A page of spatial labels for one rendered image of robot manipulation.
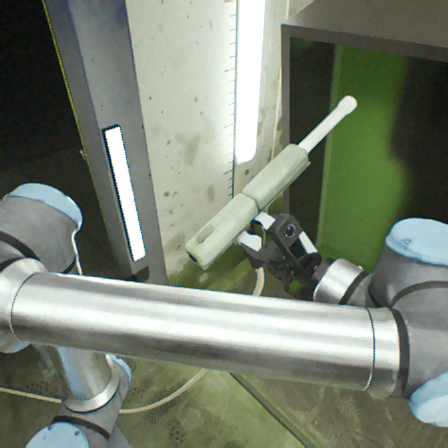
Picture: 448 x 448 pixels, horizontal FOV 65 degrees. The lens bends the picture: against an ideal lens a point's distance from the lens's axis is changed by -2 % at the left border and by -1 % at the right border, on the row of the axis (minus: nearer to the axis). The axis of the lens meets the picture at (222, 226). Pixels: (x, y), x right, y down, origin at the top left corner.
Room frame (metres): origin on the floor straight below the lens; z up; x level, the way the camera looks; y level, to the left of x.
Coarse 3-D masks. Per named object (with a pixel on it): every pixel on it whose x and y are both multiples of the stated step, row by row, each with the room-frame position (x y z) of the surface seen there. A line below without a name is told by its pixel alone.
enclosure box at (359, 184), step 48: (336, 0) 1.00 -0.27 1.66; (384, 0) 0.95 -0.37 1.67; (432, 0) 0.91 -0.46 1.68; (288, 48) 0.91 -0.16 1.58; (336, 48) 1.17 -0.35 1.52; (384, 48) 0.76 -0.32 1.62; (432, 48) 0.70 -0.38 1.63; (288, 96) 0.93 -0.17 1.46; (336, 96) 1.22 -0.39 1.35; (384, 96) 1.12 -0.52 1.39; (432, 96) 1.03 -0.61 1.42; (288, 144) 0.95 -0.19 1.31; (336, 144) 1.25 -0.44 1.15; (384, 144) 1.12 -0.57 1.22; (432, 144) 1.02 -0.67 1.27; (288, 192) 0.98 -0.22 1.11; (336, 192) 1.27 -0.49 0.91; (384, 192) 1.13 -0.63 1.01; (432, 192) 1.02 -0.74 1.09; (336, 240) 1.29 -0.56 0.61; (384, 240) 1.13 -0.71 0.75; (288, 288) 1.07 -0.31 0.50
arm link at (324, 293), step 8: (336, 264) 0.39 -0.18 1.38; (344, 264) 0.39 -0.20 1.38; (352, 264) 0.40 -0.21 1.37; (328, 272) 0.38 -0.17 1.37; (336, 272) 0.38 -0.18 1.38; (344, 272) 0.38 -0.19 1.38; (352, 272) 0.38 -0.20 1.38; (360, 272) 0.38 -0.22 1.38; (320, 280) 0.38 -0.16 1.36; (328, 280) 0.37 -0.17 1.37; (336, 280) 0.37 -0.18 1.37; (344, 280) 0.36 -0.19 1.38; (352, 280) 0.36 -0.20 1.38; (320, 288) 0.37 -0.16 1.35; (328, 288) 0.36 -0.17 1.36; (336, 288) 0.36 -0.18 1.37; (344, 288) 0.35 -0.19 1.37; (320, 296) 0.36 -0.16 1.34; (328, 296) 0.35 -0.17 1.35; (336, 296) 0.35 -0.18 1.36
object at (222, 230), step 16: (336, 112) 0.72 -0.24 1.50; (320, 128) 0.68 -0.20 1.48; (304, 144) 0.65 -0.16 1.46; (288, 160) 0.61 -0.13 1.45; (304, 160) 0.62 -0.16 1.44; (256, 176) 0.58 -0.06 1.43; (272, 176) 0.57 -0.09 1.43; (288, 176) 0.58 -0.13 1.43; (256, 192) 0.54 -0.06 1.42; (272, 192) 0.55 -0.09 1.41; (224, 208) 0.52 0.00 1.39; (240, 208) 0.51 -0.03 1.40; (256, 208) 0.52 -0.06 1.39; (208, 224) 0.48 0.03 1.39; (224, 224) 0.49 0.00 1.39; (240, 224) 0.49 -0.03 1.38; (192, 240) 0.47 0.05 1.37; (208, 240) 0.46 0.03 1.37; (224, 240) 0.47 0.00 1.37; (192, 256) 0.44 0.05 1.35; (208, 256) 0.44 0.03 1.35
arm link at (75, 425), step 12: (60, 420) 0.34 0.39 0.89; (72, 420) 0.34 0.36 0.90; (84, 420) 0.34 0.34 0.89; (48, 432) 0.30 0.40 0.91; (60, 432) 0.30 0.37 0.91; (72, 432) 0.30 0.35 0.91; (84, 432) 0.31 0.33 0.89; (96, 432) 0.32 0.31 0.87; (108, 432) 0.33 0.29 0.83; (36, 444) 0.28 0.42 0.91; (48, 444) 0.28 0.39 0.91; (60, 444) 0.28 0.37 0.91; (72, 444) 0.28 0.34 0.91; (84, 444) 0.28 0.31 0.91; (96, 444) 0.30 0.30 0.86
